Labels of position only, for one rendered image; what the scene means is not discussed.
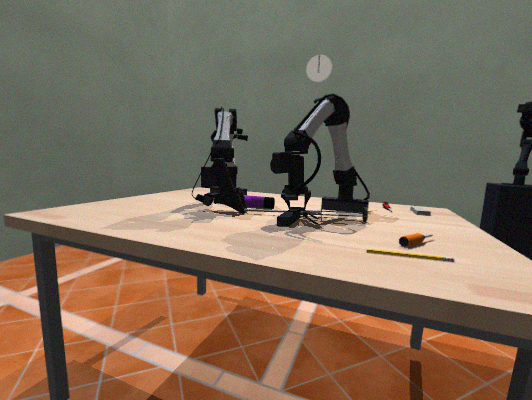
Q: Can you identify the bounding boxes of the orange-handled screwdriver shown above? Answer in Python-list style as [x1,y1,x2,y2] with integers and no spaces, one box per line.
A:
[399,233,433,247]

